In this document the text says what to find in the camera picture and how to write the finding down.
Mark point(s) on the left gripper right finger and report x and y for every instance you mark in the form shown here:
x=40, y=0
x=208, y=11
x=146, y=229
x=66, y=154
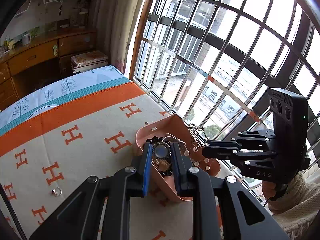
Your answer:
x=222, y=208

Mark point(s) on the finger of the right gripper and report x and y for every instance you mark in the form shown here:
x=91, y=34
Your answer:
x=246, y=158
x=252, y=140

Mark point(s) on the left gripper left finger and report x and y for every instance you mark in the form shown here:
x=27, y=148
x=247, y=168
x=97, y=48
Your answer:
x=100, y=208

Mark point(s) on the pink jewelry box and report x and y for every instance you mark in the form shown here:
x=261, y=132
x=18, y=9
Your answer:
x=174, y=180

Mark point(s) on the pink smart watch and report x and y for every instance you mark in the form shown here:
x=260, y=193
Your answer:
x=171, y=138

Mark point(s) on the blue flower brooch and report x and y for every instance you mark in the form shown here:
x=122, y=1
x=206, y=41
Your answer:
x=161, y=150

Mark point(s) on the right hand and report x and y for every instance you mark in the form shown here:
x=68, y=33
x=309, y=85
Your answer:
x=273, y=191

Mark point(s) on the orange H pattern blanket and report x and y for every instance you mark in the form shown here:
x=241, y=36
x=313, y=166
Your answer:
x=44, y=159

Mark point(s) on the blue patterned bed sheet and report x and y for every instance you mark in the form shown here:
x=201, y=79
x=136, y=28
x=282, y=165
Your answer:
x=58, y=93

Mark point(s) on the stack of books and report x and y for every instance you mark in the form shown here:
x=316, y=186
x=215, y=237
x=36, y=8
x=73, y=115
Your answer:
x=88, y=61

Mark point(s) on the wooden desk with drawers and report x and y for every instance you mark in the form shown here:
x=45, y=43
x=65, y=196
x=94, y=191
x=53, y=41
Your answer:
x=46, y=59

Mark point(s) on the white mug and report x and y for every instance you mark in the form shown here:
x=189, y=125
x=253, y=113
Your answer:
x=26, y=39

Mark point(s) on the beige curtain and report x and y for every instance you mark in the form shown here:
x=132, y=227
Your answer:
x=115, y=21

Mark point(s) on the wooden bookshelf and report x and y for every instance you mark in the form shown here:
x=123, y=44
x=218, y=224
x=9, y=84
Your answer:
x=37, y=13

